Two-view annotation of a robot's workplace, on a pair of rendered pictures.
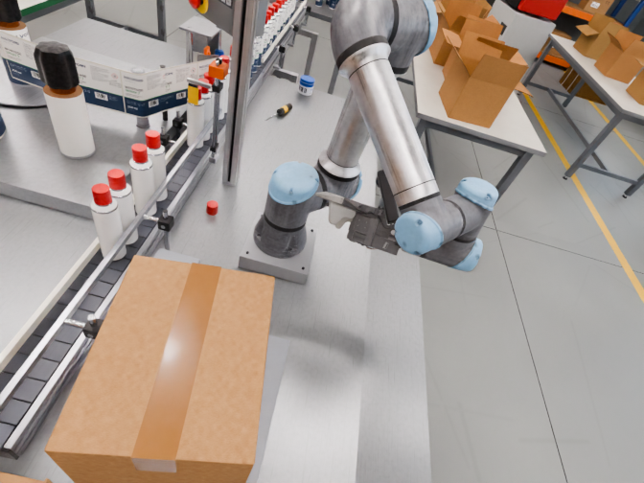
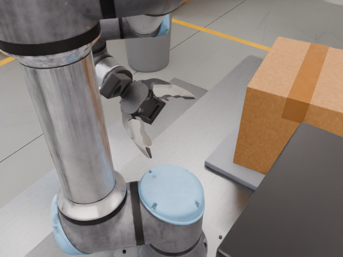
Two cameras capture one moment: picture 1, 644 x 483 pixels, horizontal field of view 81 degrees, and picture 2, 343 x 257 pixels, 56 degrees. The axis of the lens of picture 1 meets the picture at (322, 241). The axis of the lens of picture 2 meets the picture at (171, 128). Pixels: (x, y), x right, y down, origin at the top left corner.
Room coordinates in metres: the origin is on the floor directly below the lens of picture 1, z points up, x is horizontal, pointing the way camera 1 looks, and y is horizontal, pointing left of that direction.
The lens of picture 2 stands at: (1.02, 0.35, 1.55)
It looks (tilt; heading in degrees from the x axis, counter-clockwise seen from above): 42 degrees down; 222
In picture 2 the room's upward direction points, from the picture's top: straight up
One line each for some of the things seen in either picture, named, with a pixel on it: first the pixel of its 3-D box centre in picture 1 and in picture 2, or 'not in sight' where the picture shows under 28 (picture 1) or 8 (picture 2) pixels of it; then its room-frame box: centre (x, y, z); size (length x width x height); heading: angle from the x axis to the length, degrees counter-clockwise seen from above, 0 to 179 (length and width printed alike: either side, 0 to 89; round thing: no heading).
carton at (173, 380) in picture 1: (186, 381); (296, 110); (0.25, 0.14, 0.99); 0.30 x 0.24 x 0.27; 14
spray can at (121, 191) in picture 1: (122, 208); not in sight; (0.56, 0.46, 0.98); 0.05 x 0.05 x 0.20
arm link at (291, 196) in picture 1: (293, 193); (169, 206); (0.76, 0.11, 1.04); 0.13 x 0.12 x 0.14; 141
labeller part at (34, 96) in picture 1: (26, 82); not in sight; (1.02, 1.11, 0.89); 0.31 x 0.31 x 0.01
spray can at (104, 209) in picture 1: (108, 223); not in sight; (0.51, 0.46, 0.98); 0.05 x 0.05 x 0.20
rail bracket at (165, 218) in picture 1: (157, 232); not in sight; (0.59, 0.39, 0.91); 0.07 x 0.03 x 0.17; 96
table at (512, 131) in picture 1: (437, 110); not in sight; (3.28, -0.55, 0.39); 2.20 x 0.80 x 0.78; 6
